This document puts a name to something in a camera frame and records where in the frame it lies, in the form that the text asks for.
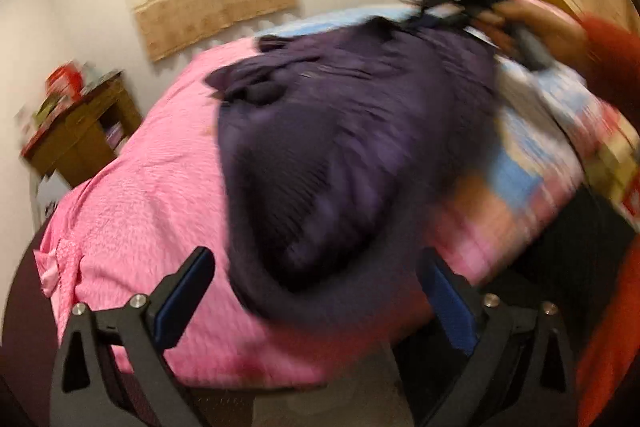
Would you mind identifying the red gift box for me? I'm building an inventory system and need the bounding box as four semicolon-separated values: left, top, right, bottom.
45;63;84;96

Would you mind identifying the brown wooden desk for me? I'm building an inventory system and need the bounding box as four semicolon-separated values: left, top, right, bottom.
20;71;144;188

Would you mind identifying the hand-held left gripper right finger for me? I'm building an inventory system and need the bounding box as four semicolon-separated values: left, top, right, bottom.
417;247;581;427

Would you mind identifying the purple quilted jacket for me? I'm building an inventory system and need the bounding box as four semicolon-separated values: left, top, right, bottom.
204;17;502;329

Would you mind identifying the white paper bag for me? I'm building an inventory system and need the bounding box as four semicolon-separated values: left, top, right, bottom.
31;177;76;228

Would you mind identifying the person's right hand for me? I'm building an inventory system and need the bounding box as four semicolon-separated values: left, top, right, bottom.
472;0;590;74

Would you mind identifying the person's right forearm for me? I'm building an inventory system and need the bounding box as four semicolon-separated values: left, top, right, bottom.
579;13;640;120

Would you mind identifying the blue patterned bedsheet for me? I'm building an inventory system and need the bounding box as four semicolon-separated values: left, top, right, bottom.
257;3;618;230

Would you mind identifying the person's red top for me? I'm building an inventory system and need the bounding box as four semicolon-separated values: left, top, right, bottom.
574;234;640;427

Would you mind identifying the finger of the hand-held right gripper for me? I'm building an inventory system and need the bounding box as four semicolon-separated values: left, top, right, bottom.
397;0;453;32

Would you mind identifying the cream bed side rail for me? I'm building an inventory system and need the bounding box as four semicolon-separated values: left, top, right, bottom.
584;124;640;230

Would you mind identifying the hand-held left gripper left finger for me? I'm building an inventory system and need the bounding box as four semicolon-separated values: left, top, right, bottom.
50;246;217;427

